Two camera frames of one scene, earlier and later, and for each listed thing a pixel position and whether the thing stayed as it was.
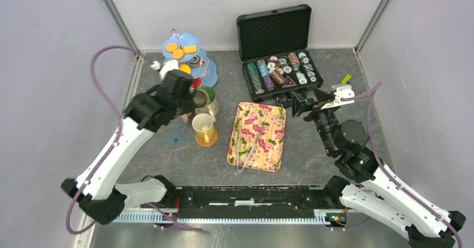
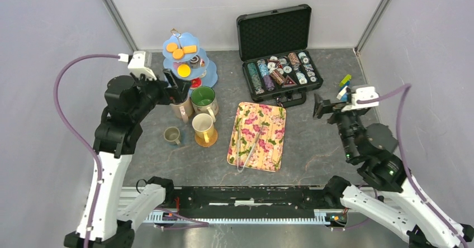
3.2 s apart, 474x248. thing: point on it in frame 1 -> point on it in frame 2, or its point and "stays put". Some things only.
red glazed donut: x=197 y=82 stays put
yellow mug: x=203 y=126 stays put
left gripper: x=189 y=106 -> x=143 y=76
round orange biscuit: x=178 y=53 stays put
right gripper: x=299 y=104 -> x=320 y=106
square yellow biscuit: x=189 y=49 stays put
